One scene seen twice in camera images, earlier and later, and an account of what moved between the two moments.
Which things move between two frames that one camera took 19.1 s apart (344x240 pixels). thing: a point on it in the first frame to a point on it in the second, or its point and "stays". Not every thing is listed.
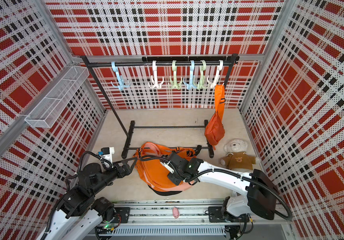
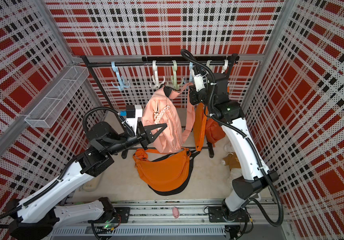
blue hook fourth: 192,83 stays
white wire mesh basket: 47,110 stays
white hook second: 154,76 stays
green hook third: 175,83 stays
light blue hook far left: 121,83 stays
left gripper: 122,173 to 144,134
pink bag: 181,187 to 160,107
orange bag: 214,130 stays
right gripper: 171,177 to 194,94
